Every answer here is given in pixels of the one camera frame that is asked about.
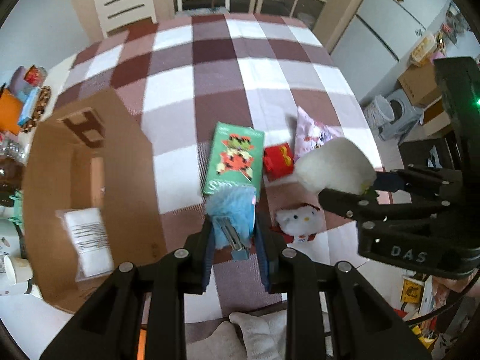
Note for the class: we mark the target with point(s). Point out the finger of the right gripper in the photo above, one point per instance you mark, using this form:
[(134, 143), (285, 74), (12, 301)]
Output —
[(348, 205), (420, 180)]

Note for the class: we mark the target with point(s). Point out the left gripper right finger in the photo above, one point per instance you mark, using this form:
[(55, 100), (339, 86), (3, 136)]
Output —
[(286, 270)]

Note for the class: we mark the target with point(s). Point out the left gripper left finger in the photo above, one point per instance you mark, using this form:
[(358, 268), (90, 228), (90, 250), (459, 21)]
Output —
[(186, 270)]

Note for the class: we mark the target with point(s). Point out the white plush toy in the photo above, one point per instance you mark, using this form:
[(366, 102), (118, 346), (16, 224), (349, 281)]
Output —
[(338, 165)]

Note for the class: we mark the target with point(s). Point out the hello kitty plush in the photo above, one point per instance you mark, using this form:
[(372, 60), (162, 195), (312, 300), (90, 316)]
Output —
[(301, 224)]

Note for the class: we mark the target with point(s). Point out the purple snack bag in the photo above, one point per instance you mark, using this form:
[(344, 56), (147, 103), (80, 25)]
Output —
[(311, 134)]

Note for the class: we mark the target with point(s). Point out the blue plush toy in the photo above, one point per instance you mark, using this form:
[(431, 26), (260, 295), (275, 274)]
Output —
[(232, 211)]

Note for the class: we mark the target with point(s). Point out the white powder bag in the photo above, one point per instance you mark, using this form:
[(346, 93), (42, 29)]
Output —
[(88, 235)]

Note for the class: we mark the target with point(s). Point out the green bricks box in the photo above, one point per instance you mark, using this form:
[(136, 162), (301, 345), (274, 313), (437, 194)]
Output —
[(236, 159)]

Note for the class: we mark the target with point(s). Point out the grey step stool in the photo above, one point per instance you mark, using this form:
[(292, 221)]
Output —
[(406, 117)]

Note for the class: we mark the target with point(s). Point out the orange cushion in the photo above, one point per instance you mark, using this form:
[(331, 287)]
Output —
[(141, 345)]

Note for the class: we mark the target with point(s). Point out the white waste basket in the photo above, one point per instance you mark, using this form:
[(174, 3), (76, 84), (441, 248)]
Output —
[(378, 113)]

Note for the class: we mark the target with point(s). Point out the cardboard box on floor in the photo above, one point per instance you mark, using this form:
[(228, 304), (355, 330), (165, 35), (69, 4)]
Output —
[(419, 85)]

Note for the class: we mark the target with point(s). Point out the brown cardboard box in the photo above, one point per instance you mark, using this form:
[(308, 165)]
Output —
[(89, 154)]

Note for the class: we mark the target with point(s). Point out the paper cup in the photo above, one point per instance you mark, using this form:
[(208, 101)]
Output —
[(18, 270)]

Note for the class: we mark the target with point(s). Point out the white refrigerator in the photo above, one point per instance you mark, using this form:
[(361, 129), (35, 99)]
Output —
[(380, 34)]

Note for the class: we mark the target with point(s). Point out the green phone stand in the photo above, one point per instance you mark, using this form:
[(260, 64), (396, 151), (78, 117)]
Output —
[(17, 216)]

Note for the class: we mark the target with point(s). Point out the white decorated kettle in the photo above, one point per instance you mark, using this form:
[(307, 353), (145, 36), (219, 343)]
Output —
[(12, 244)]

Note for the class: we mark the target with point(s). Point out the checkered tablecloth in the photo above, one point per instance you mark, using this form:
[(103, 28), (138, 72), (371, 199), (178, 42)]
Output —
[(182, 77)]

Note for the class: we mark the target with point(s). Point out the red lid jar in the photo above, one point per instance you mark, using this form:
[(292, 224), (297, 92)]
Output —
[(12, 173)]

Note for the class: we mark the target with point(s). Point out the clear water bottle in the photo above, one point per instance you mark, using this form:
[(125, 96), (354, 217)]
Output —
[(11, 148)]

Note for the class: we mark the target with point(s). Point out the woven brown trivet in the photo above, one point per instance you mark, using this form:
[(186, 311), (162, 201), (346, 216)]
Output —
[(40, 109)]

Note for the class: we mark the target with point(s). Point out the blue tissue box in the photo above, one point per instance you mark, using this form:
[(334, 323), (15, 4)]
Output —
[(29, 106)]

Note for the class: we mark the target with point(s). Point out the orange container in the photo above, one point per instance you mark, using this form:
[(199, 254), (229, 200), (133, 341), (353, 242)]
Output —
[(10, 109)]

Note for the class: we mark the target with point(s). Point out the red cup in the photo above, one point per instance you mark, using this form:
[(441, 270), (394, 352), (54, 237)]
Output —
[(35, 76)]

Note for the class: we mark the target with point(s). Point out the purple container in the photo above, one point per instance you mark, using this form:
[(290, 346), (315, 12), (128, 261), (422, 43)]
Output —
[(17, 83)]

